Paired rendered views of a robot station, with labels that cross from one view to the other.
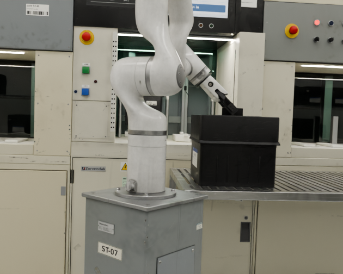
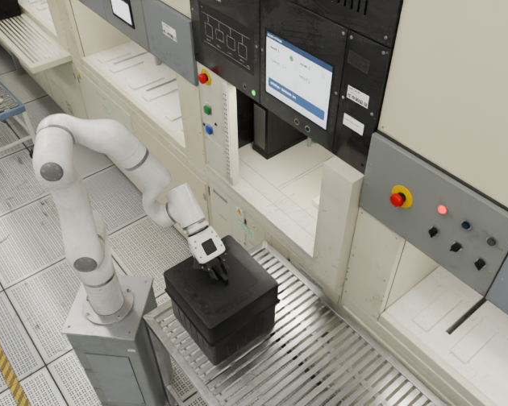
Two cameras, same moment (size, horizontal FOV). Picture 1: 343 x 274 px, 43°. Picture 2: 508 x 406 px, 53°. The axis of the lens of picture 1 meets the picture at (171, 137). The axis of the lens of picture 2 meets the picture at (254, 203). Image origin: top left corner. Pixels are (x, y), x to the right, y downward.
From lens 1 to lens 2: 215 cm
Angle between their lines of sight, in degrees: 65
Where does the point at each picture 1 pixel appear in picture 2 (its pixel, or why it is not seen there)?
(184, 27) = (147, 193)
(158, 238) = (81, 345)
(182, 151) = (278, 234)
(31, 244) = not seen: hidden behind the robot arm
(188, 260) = (122, 362)
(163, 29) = (67, 224)
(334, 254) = not seen: outside the picture
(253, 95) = (331, 240)
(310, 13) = (436, 190)
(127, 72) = not seen: hidden behind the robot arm
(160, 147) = (93, 293)
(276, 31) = (381, 183)
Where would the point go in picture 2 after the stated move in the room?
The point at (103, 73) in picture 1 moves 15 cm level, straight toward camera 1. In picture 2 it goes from (220, 120) to (191, 136)
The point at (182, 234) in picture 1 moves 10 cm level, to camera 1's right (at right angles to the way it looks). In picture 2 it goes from (110, 349) to (121, 370)
